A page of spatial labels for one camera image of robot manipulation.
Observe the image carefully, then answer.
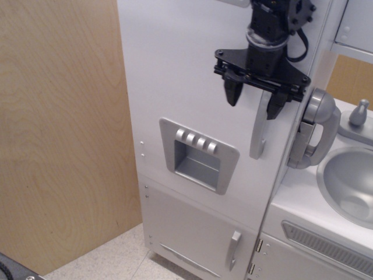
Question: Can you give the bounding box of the silver toy sink basin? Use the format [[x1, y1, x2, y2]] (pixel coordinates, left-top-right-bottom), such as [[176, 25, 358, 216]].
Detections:
[[316, 147, 372, 229]]

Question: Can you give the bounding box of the brass upper cabinet hinge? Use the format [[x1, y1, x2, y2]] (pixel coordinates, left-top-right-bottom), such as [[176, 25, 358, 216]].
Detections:
[[255, 239, 263, 252]]

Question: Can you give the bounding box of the white upper cabinet door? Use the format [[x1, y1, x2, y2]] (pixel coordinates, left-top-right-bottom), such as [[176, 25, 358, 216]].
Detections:
[[336, 0, 372, 52]]

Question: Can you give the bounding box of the white lower freezer door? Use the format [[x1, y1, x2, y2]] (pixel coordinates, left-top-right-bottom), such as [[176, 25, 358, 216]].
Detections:
[[138, 175, 256, 279]]

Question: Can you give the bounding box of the silver door handle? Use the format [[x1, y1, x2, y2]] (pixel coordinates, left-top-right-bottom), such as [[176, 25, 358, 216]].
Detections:
[[226, 230, 242, 271], [249, 91, 272, 160]]

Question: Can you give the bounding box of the silver ice dispenser panel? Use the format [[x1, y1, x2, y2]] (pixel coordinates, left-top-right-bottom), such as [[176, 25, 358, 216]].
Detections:
[[159, 118, 240, 195]]

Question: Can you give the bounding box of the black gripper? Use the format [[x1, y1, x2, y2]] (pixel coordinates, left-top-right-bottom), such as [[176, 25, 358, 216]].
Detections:
[[214, 44, 311, 120]]

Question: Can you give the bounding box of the black device at corner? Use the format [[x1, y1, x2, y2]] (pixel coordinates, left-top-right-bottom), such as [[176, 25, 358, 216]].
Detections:
[[1, 253, 44, 280]]

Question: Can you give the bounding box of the brass cabinet hinge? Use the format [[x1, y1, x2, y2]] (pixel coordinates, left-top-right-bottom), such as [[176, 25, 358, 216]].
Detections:
[[255, 239, 263, 252], [248, 263, 255, 275]]

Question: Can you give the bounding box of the brass lower cabinet hinge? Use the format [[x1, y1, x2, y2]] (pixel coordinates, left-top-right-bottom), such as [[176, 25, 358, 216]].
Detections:
[[248, 263, 255, 275]]

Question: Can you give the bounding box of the silver toy telephone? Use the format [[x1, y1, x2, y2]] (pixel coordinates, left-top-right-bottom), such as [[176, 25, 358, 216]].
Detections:
[[287, 88, 341, 169]]

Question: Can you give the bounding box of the white toy kitchen counter unit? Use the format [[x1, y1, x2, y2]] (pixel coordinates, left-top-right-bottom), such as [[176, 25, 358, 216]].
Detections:
[[247, 134, 372, 279]]

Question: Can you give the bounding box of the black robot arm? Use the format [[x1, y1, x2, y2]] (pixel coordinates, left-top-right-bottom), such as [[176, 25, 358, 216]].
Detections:
[[214, 1, 316, 120]]

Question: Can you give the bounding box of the silver vent grille panel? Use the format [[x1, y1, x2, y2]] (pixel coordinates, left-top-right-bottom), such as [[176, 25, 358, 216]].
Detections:
[[281, 220, 372, 278]]

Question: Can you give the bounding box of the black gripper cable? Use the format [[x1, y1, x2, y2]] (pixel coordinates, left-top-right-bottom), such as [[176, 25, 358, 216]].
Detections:
[[287, 29, 309, 63]]

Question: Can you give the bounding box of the silver toy faucet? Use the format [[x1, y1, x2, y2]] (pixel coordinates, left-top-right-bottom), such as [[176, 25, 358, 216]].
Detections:
[[337, 99, 372, 146]]

